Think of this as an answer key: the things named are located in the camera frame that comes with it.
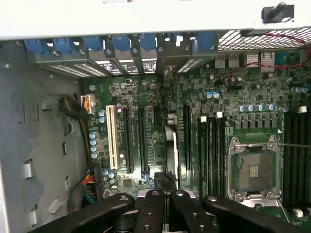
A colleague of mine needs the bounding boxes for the green motherboard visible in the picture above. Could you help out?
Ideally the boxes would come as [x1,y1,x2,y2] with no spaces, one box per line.
[80,60,311,228]

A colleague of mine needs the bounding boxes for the white expansion slot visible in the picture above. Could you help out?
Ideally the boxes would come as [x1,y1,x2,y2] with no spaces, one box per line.
[105,104,119,171]

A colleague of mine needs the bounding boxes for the yellow black power cable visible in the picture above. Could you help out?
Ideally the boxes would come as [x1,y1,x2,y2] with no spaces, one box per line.
[59,94,96,168]

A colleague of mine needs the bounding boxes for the short black expansion slot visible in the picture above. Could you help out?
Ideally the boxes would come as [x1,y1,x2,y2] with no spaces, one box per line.
[152,106,163,127]

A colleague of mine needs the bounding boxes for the RAM slot black clips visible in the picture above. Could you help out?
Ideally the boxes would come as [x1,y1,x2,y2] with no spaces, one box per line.
[283,113,293,212]
[207,114,214,195]
[300,114,309,214]
[221,116,228,195]

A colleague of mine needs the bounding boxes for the multicolour power cable bundle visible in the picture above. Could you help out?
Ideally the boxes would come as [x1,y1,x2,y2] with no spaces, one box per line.
[67,162,103,214]

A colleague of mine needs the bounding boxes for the black and silver PC case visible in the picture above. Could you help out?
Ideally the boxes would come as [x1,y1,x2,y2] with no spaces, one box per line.
[0,0,311,233]

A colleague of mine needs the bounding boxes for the thin metal locking lever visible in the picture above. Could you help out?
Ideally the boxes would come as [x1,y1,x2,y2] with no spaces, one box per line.
[278,143,311,149]
[233,157,246,197]

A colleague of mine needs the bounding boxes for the silver CPU socket cover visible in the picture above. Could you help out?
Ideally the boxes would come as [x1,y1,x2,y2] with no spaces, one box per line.
[239,193,282,209]

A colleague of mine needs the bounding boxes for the thin red wire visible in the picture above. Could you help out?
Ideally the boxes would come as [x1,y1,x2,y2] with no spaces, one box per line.
[217,31,311,87]

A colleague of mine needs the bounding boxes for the black expansion slot blue latch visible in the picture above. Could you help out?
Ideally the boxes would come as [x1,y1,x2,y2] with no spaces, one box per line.
[137,106,149,180]

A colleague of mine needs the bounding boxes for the silver rear port block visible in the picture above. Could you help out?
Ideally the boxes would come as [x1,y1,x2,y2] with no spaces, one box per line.
[261,51,276,73]
[215,53,227,69]
[246,52,261,68]
[227,53,241,68]

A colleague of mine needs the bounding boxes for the long black expansion slot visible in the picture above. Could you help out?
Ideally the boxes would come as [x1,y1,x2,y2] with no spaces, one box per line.
[122,106,135,174]
[182,104,193,171]

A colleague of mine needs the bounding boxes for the CPU socket with metal frame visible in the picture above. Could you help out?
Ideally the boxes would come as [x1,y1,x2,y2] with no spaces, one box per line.
[227,135,282,202]

